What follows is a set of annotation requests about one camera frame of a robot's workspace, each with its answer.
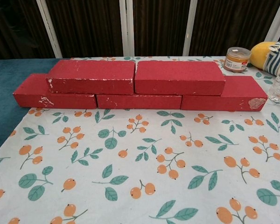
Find clear jar orange contents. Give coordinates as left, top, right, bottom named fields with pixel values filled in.
left=223, top=47, right=252, bottom=72

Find blue felt table cover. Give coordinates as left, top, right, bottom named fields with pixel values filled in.
left=0, top=58, right=68, bottom=157

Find red foam brick chipped corner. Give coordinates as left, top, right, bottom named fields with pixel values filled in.
left=180, top=76, right=268, bottom=111

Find floral printed tablecloth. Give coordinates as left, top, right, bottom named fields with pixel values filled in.
left=0, top=55, right=280, bottom=224

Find yellow plush toy striped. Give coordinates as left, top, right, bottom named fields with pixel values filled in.
left=250, top=41, right=280, bottom=77

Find red foam brick white scuffs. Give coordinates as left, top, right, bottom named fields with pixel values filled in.
left=46, top=59, right=136, bottom=94

